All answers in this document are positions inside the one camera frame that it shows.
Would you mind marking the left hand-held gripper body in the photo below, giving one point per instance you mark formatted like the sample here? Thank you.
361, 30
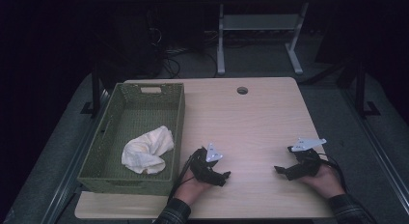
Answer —
201, 166

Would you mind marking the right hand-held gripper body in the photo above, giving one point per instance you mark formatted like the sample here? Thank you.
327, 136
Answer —
305, 162

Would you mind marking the white towel with bear patch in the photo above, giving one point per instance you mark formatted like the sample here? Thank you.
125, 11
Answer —
144, 150

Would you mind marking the green woven basket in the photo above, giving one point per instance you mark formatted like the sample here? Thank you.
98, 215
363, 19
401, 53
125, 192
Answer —
141, 117

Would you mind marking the person's left hand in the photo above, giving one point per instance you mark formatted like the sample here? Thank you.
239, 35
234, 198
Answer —
189, 190

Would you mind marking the person's right hand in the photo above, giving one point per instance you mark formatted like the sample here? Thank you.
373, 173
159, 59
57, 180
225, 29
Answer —
328, 183

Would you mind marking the black metal stand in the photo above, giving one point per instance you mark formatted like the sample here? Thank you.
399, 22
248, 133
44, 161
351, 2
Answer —
95, 89
360, 89

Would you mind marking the grey metal floor rail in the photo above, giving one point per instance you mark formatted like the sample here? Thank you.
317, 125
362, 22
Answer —
68, 182
378, 153

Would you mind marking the white metal desk frame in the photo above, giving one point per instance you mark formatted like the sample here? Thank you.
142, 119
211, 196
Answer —
257, 22

